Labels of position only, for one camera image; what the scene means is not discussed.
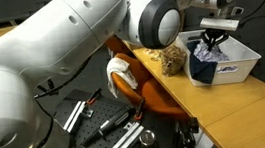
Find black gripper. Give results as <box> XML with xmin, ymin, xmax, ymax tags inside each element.
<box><xmin>200</xmin><ymin>27</ymin><xmax>232</xmax><ymax>53</ymax></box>

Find navy blue clothing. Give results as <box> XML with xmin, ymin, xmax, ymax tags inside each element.
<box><xmin>185</xmin><ymin>37</ymin><xmax>221</xmax><ymax>87</ymax></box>

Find white terry towel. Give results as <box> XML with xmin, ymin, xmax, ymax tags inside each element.
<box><xmin>104</xmin><ymin>55</ymin><xmax>140</xmax><ymax>100</ymax></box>

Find white plastic basket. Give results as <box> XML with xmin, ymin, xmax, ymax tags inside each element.
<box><xmin>173</xmin><ymin>23</ymin><xmax>265</xmax><ymax>91</ymax></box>

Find clear bag of wooden pieces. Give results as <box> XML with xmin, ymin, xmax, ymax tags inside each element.
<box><xmin>157</xmin><ymin>42</ymin><xmax>190</xmax><ymax>79</ymax></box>

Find orange fabric chair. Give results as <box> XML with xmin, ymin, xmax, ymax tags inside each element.
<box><xmin>104</xmin><ymin>45</ymin><xmax>192</xmax><ymax>128</ymax></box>
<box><xmin>102</xmin><ymin>33</ymin><xmax>132</xmax><ymax>58</ymax></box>

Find black tripod stand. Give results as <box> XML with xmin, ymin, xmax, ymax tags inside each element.
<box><xmin>167</xmin><ymin>116</ymin><xmax>202</xmax><ymax>148</ymax></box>

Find metal cylinder weight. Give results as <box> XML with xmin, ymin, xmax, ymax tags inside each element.
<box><xmin>138</xmin><ymin>129</ymin><xmax>159</xmax><ymax>148</ymax></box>

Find black pen-shaped tool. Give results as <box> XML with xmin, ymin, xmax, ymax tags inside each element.
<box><xmin>76</xmin><ymin>108</ymin><xmax>138</xmax><ymax>148</ymax></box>

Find black perforated breadboard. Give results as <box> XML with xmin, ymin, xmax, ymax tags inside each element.
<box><xmin>50</xmin><ymin>81</ymin><xmax>150</xmax><ymax>148</ymax></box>

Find orange handled clamp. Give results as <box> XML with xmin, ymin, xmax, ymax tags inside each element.
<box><xmin>130</xmin><ymin>97</ymin><xmax>149</xmax><ymax>122</ymax></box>
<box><xmin>84</xmin><ymin>87</ymin><xmax>104</xmax><ymax>106</ymax></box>

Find long aluminium rail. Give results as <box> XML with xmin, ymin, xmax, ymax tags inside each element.
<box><xmin>87</xmin><ymin>120</ymin><xmax>148</xmax><ymax>148</ymax></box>

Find short aluminium rail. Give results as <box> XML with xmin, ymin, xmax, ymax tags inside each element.
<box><xmin>59</xmin><ymin>99</ymin><xmax>97</xmax><ymax>135</ymax></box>

